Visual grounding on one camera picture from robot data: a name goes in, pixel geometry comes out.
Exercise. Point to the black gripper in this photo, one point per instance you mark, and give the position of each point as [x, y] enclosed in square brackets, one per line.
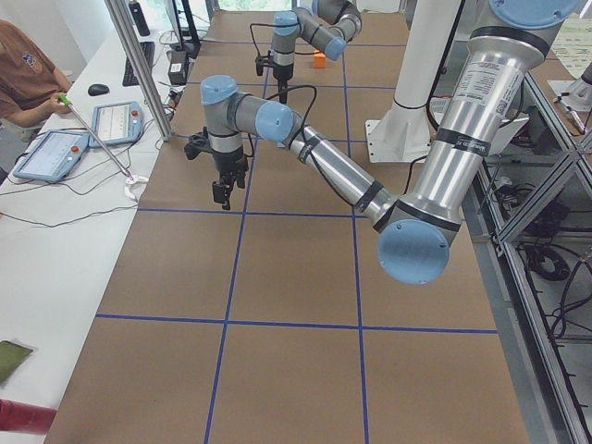
[282, 72]
[228, 162]

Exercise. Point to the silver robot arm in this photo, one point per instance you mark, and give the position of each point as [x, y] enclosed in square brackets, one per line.
[417, 228]
[326, 25]

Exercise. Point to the orange foam block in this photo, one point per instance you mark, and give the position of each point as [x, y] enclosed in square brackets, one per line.
[319, 60]

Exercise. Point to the black power adapter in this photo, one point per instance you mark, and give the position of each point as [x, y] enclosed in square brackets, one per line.
[178, 67]

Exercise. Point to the far blue teach pendant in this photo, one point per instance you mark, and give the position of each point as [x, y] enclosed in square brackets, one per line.
[117, 124]

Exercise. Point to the blue teach pendant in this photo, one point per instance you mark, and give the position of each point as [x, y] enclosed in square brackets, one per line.
[54, 156]
[117, 124]

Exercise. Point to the black computer mouse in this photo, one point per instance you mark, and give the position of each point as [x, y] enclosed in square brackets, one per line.
[97, 89]

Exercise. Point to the near blue teach pendant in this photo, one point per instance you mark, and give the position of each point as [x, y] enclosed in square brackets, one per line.
[54, 156]

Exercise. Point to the metal pointer stick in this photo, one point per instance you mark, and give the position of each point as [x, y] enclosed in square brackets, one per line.
[130, 178]

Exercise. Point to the person in brown shirt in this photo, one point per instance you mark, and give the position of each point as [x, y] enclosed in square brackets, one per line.
[30, 82]

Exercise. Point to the green bean bag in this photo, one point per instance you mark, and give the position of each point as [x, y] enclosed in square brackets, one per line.
[12, 356]

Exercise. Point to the red cylinder object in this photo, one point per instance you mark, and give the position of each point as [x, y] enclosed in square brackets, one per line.
[26, 418]

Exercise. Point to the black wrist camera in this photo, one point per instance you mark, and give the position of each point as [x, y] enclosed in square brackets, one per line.
[197, 143]
[264, 61]

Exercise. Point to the white camera stand pole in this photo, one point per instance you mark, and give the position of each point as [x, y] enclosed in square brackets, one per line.
[403, 133]

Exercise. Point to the aluminium frame post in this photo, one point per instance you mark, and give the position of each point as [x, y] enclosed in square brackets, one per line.
[127, 35]

